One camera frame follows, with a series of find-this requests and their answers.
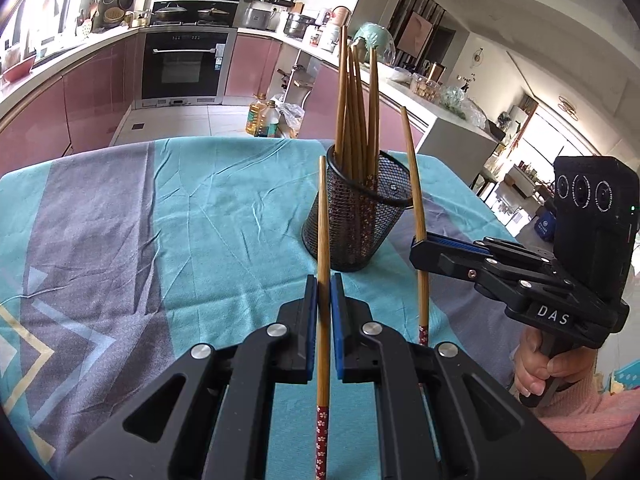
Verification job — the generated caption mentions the black mesh utensil holder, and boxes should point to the black mesh utensil holder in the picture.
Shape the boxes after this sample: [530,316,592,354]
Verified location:
[301,144,412,272]

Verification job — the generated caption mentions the wok with lid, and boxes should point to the wok with lid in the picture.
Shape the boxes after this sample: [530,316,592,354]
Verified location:
[152,4,189,24]

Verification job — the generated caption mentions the red bowl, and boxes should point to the red bowl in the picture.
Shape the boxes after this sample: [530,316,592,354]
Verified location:
[2,55,36,84]

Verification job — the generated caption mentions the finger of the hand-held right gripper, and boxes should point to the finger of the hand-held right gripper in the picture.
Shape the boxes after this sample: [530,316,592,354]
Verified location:
[409,239,572,307]
[424,232,557,269]

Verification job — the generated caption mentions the pink base cabinet beside oven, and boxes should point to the pink base cabinet beside oven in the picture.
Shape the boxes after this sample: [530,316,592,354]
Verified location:
[223,32,284,102]

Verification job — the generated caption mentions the glass jar of snacks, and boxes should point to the glass jar of snacks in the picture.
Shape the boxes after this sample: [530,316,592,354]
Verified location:
[410,72,444,101]

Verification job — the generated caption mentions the blue bag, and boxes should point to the blue bag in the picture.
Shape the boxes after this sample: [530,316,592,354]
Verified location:
[535,210,559,239]

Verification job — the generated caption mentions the long pink base cabinets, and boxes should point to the long pink base cabinets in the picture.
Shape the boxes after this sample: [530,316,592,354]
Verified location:
[0,35,144,177]

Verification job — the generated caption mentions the yellow cooking oil bottle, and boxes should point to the yellow cooking oil bottle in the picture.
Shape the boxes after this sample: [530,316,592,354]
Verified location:
[245,94,266,136]

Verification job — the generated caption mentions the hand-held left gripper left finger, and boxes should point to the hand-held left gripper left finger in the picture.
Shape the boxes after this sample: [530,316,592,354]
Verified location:
[60,275,319,480]

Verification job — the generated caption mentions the clear plastic bag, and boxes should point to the clear plastic bag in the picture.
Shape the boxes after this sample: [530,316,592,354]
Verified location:
[277,102,305,139]

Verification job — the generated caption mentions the bag of green vegetables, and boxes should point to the bag of green vegetables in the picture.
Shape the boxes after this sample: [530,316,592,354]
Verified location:
[440,85,486,126]

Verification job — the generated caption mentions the person's right hand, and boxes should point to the person's right hand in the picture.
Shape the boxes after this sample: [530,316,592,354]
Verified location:
[513,331,599,400]

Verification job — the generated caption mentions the striped wall panel with frame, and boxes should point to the striped wall panel with frame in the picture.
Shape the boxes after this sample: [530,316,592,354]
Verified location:
[387,0,447,69]

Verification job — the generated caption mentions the black built-in oven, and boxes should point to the black built-in oven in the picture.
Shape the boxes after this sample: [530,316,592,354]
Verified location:
[140,30,234,107]

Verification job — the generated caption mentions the person's right forearm pink sleeve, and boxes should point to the person's right forearm pink sleeve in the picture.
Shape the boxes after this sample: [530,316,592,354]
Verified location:
[542,349,640,457]

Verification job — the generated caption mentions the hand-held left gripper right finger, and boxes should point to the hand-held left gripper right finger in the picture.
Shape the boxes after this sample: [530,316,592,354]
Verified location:
[330,273,587,480]

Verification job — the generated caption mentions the pink base cabinets with white end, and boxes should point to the pink base cabinets with white end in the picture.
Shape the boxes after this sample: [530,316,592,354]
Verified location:
[295,60,503,187]

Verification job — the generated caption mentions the teal and grey tablecloth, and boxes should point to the teal and grey tablecloth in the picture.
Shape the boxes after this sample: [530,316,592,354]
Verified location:
[0,136,531,480]

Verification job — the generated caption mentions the bundle of wooden chopsticks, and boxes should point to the bundle of wooden chopsticks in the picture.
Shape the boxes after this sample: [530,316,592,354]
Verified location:
[331,24,385,261]

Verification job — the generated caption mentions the red-patterned wooden chopstick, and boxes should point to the red-patterned wooden chopstick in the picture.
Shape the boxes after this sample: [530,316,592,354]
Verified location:
[400,105,431,347]
[313,155,332,480]

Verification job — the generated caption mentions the ring ceiling lamp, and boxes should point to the ring ceiling lamp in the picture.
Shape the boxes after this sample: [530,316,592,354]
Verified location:
[557,95,581,121]

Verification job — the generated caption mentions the stainless steel stockpot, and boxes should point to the stainless steel stockpot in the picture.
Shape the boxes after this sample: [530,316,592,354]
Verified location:
[285,12,316,39]

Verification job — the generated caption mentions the dark cooking oil bottle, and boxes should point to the dark cooking oil bottle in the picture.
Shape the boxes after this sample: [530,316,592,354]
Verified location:
[257,101,281,139]

